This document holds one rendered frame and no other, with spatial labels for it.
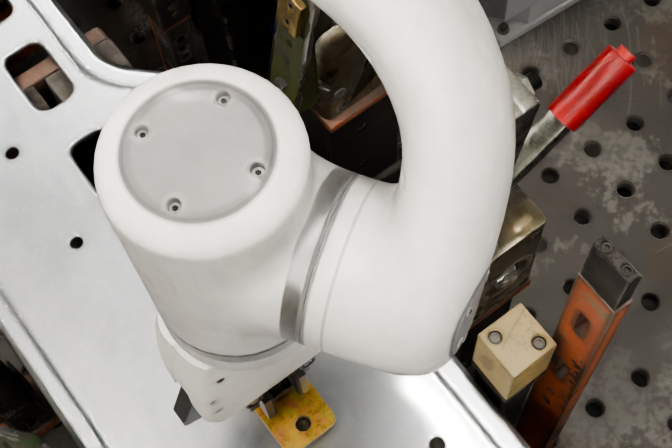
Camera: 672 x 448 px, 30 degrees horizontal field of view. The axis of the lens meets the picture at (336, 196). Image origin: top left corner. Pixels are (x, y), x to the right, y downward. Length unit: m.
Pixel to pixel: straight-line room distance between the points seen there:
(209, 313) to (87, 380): 0.31
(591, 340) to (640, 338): 0.43
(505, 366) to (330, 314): 0.26
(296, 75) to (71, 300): 0.21
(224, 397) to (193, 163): 0.22
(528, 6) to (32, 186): 0.55
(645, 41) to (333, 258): 0.82
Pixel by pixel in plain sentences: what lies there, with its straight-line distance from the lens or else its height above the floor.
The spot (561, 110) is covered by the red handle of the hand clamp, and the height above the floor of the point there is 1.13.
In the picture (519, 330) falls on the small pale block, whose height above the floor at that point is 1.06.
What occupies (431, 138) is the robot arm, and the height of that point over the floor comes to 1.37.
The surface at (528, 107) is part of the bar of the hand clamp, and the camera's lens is 0.64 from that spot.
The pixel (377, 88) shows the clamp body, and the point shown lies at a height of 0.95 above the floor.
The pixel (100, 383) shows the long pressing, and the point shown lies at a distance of 0.82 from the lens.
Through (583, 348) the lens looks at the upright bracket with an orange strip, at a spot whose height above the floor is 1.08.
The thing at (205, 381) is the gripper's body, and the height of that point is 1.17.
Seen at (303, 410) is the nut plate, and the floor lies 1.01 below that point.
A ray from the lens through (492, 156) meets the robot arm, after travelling 0.47.
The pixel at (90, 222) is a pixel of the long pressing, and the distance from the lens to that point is 0.86.
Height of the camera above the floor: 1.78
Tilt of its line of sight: 66 degrees down
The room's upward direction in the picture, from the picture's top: 5 degrees counter-clockwise
